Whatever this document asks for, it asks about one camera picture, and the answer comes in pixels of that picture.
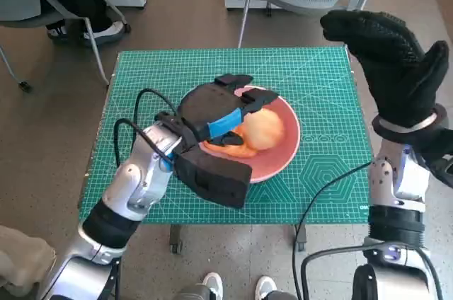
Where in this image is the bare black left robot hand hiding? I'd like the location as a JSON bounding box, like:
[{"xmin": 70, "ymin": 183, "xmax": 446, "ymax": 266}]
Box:
[{"xmin": 176, "ymin": 74, "xmax": 280, "ymax": 147}]

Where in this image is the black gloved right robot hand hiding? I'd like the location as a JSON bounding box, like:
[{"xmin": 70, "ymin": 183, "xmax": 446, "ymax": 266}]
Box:
[{"xmin": 320, "ymin": 9, "xmax": 449, "ymax": 129}]

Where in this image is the rectangular toy bread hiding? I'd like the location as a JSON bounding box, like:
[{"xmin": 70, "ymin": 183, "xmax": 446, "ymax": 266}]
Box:
[{"xmin": 203, "ymin": 126, "xmax": 258, "ymax": 158}]

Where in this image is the round toy bread bun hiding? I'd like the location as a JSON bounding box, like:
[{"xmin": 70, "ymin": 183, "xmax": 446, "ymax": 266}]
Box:
[{"xmin": 243, "ymin": 108, "xmax": 285, "ymax": 152}]

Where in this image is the pink bowl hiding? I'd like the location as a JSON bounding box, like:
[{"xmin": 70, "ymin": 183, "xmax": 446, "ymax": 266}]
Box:
[{"xmin": 197, "ymin": 84, "xmax": 302, "ymax": 184}]

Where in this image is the green cutting mat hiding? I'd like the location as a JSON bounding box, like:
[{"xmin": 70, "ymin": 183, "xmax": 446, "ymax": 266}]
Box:
[{"xmin": 77, "ymin": 47, "xmax": 374, "ymax": 225}]

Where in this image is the black table leg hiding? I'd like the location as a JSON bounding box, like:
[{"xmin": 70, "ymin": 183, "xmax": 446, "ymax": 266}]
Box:
[
  {"xmin": 169, "ymin": 224, "xmax": 185, "ymax": 254},
  {"xmin": 293, "ymin": 224, "xmax": 307, "ymax": 252}
]

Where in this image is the white sneaker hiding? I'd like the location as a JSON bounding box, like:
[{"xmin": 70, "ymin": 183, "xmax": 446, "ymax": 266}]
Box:
[
  {"xmin": 202, "ymin": 271, "xmax": 224, "ymax": 300},
  {"xmin": 254, "ymin": 275, "xmax": 278, "ymax": 300}
]

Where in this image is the person in beige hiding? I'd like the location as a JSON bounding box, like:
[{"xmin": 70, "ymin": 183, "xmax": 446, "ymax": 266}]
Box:
[{"xmin": 0, "ymin": 225, "xmax": 57, "ymax": 297}]

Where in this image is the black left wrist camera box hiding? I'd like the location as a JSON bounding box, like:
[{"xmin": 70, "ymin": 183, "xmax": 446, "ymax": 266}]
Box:
[{"xmin": 173, "ymin": 147, "xmax": 253, "ymax": 209}]

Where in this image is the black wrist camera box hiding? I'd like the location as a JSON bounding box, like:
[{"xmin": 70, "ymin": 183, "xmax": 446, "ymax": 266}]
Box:
[
  {"xmin": 173, "ymin": 147, "xmax": 253, "ymax": 209},
  {"xmin": 406, "ymin": 137, "xmax": 453, "ymax": 190}
]

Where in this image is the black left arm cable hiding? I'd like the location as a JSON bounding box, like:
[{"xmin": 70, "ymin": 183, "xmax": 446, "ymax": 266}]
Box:
[{"xmin": 113, "ymin": 88, "xmax": 183, "ymax": 166}]

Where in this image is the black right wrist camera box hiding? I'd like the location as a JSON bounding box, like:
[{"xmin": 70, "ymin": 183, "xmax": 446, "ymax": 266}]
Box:
[{"xmin": 406, "ymin": 137, "xmax": 453, "ymax": 190}]

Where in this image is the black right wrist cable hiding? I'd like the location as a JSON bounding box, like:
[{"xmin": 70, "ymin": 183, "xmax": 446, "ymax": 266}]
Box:
[{"xmin": 292, "ymin": 161, "xmax": 372, "ymax": 300}]

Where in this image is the black right shoulder cable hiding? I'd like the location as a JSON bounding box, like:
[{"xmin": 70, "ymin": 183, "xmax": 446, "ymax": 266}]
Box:
[{"xmin": 300, "ymin": 243, "xmax": 445, "ymax": 300}]

